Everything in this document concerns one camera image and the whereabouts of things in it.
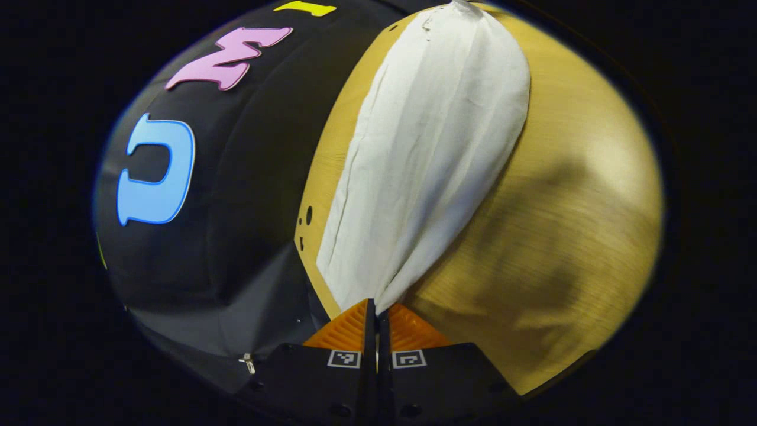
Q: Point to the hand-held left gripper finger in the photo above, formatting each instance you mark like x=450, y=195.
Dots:
x=370, y=337
x=384, y=343

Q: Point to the white jeans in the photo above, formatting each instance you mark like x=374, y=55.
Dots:
x=426, y=148

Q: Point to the silver metal clip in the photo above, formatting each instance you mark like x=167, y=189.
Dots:
x=248, y=362

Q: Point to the black backdrop cloth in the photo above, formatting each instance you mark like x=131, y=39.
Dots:
x=254, y=177

